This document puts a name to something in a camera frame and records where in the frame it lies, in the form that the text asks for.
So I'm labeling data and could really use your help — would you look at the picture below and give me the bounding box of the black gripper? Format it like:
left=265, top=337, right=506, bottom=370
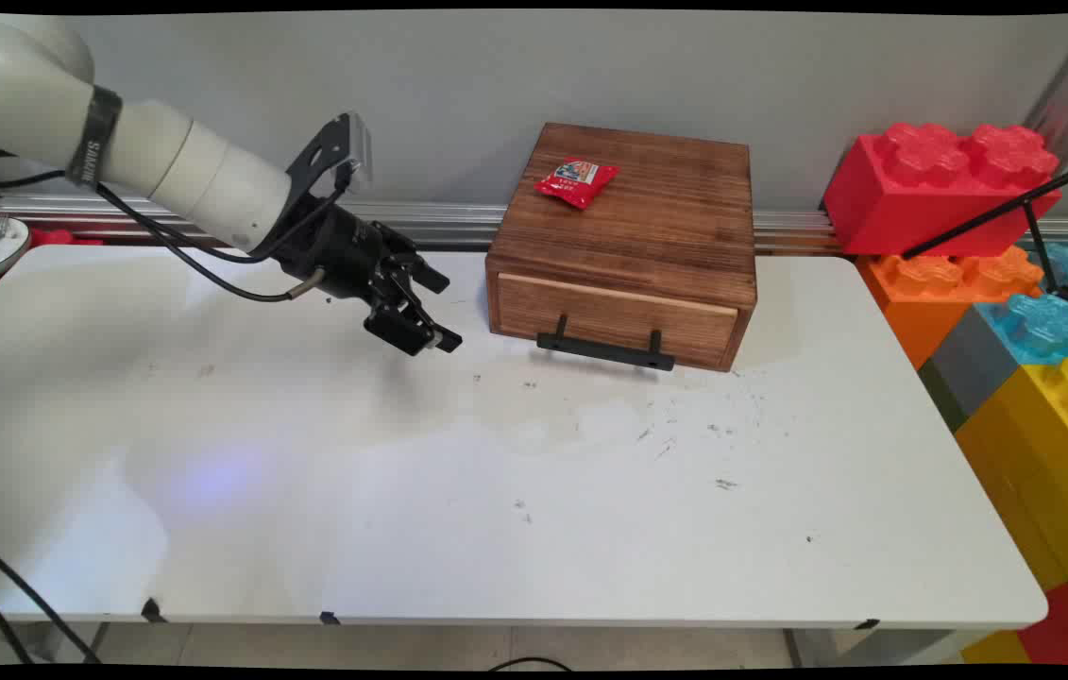
left=271, top=196, right=465, bottom=358

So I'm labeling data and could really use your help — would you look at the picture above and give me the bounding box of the wooden cabinet door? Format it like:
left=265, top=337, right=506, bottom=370
left=494, top=272, right=741, bottom=372

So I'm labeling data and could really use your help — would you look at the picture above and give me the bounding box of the red snack packet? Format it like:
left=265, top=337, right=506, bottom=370
left=534, top=158, right=621, bottom=211

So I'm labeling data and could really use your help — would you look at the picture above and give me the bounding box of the brown wooden drawer cabinet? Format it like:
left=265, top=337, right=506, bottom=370
left=484, top=122, right=759, bottom=373

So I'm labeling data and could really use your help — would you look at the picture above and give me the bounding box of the big orange toy brick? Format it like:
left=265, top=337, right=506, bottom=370
left=855, top=246, right=1047, bottom=370

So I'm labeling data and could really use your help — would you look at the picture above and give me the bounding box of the big red toy brick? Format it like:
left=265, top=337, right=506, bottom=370
left=822, top=122, right=1063, bottom=259

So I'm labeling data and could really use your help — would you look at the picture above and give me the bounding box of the big grey toy brick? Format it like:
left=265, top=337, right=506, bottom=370
left=917, top=306, right=1026, bottom=434

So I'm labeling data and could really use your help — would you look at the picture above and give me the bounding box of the black tripod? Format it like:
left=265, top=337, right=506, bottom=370
left=901, top=151, right=1068, bottom=312

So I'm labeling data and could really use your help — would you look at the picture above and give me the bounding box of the big blue toy brick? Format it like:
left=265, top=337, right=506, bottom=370
left=973, top=241, right=1068, bottom=368

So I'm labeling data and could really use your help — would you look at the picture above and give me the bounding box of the big yellow toy brick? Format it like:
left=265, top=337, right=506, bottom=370
left=953, top=356, right=1068, bottom=645

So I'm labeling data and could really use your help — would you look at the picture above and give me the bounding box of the flat red toy brick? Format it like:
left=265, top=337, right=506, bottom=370
left=1015, top=581, right=1068, bottom=667

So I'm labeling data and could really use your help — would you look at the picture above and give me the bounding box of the aluminium rail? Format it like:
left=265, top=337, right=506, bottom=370
left=0, top=193, right=1068, bottom=257

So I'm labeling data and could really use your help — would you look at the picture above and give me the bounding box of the wrist camera with black bracket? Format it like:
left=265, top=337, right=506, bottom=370
left=285, top=111, right=375, bottom=204

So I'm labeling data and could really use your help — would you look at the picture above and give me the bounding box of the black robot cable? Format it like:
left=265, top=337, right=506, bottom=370
left=0, top=149, right=351, bottom=265
left=0, top=170, right=329, bottom=304

